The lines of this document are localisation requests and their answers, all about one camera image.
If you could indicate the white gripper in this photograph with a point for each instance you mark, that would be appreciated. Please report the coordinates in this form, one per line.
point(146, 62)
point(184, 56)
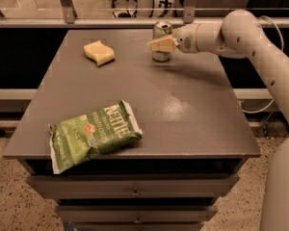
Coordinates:
point(185, 38)

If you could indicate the white green 7up can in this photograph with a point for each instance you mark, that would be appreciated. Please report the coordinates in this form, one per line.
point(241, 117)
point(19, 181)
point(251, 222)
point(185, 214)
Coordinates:
point(161, 29)

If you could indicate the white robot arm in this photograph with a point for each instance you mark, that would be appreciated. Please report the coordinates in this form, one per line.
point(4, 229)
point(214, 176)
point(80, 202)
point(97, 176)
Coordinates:
point(241, 34)

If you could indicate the yellow sponge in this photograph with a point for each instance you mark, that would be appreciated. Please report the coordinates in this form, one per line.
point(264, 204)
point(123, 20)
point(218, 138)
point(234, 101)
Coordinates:
point(99, 52)

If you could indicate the grey drawer cabinet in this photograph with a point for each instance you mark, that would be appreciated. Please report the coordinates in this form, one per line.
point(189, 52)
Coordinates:
point(194, 139)

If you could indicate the green Kettle chips bag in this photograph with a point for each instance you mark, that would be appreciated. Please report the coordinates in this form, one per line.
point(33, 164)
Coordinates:
point(81, 138)

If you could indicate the upper grey drawer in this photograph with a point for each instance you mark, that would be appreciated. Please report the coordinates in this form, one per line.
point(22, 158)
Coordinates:
point(134, 187)

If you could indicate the grey drawer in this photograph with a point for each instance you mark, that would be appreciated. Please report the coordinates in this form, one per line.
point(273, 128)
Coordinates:
point(134, 187)
point(135, 214)

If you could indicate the metal railing with glass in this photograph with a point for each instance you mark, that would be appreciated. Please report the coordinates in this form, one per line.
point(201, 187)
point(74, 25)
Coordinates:
point(144, 13)

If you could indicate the lower grey drawer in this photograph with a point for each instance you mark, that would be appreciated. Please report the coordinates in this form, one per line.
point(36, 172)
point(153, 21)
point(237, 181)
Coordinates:
point(135, 214)

